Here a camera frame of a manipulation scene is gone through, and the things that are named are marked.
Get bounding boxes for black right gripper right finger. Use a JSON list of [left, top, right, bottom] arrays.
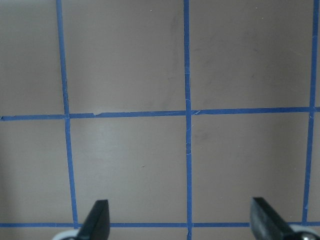
[[250, 197, 299, 240]]

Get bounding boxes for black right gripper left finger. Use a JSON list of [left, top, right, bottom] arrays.
[[77, 199, 110, 240]]

